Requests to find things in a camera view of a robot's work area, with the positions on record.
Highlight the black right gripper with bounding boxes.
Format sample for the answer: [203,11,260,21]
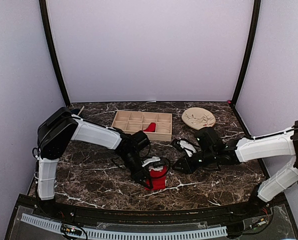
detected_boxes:
[171,148,217,175]

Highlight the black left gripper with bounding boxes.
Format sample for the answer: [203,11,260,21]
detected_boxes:
[118,151,152,190]

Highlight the plain red sock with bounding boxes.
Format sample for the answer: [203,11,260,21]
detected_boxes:
[145,165,168,191]

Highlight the wooden compartment tray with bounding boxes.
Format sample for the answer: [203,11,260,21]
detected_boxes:
[111,110,173,142]

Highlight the red Santa face sock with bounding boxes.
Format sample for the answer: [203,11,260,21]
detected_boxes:
[142,122,157,133]

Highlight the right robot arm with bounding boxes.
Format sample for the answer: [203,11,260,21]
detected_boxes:
[171,120,298,217]

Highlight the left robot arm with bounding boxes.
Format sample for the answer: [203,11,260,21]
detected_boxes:
[35,107,153,218]

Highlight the cream painted ceramic plate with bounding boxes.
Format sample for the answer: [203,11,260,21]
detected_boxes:
[181,107,216,130]

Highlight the dark blue cup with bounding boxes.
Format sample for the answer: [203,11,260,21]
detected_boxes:
[71,108,80,115]

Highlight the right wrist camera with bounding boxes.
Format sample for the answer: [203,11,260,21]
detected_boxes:
[194,127,225,151]

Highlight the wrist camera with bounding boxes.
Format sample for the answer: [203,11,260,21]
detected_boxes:
[194,127,225,151]
[131,130,150,151]

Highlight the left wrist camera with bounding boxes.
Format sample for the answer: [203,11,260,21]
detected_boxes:
[131,130,150,151]

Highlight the white perforated cable duct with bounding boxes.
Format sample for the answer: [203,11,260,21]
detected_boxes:
[20,213,228,240]

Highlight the black front rail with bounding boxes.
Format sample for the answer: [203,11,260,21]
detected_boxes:
[18,193,285,227]

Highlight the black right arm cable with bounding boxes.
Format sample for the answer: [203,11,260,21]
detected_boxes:
[248,127,298,186]

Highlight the right black frame post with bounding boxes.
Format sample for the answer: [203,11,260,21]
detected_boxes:
[231,0,261,106]

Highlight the black frame post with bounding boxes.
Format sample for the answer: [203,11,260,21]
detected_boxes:
[38,0,71,107]
[231,0,261,106]

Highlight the left black frame post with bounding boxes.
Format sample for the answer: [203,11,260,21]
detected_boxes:
[38,0,71,107]

